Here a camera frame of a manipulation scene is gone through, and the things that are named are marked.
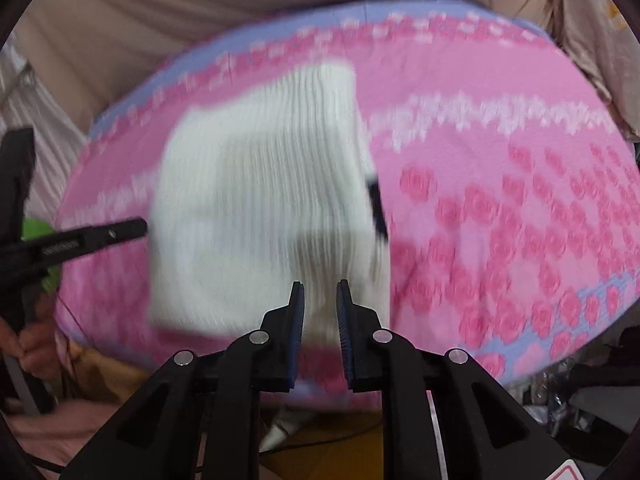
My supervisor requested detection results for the beige backdrop cloth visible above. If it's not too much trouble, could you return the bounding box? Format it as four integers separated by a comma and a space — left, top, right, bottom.
10, 0, 556, 132

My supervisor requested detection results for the person's left hand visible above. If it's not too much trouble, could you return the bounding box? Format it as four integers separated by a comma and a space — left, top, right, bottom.
0, 296, 63, 393

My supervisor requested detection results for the pale floral hanging cloth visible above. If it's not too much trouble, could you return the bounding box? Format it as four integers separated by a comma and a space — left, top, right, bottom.
547, 0, 640, 142

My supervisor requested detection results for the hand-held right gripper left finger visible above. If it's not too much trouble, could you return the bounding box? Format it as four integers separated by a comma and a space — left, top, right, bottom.
60, 280, 306, 480

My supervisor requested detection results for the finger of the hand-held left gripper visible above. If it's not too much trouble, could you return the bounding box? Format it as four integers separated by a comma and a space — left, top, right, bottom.
30, 217, 149, 262

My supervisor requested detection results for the white curtain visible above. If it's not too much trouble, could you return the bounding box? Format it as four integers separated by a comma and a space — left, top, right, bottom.
0, 30, 89, 233

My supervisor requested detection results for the pink cloth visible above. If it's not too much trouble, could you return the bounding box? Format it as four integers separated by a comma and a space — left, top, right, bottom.
0, 400, 151, 480

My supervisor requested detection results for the white red black knit sweater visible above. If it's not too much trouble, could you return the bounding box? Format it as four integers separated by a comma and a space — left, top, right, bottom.
149, 60, 394, 339

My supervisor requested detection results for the yellow cloth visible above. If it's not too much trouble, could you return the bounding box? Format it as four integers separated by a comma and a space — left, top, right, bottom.
65, 339, 168, 407

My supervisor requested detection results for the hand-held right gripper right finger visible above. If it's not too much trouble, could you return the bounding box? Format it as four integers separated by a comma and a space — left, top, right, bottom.
336, 279, 576, 480

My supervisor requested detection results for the pink floral bed sheet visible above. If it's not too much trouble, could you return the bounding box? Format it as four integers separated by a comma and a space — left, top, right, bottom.
54, 0, 640, 409

